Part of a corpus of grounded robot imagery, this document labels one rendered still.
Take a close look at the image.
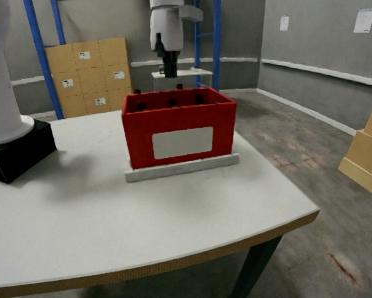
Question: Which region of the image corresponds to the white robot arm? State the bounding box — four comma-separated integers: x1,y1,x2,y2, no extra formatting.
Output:
0,0,203,144

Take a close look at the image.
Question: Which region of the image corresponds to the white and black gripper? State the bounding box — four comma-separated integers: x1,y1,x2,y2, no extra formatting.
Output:
151,8,183,78

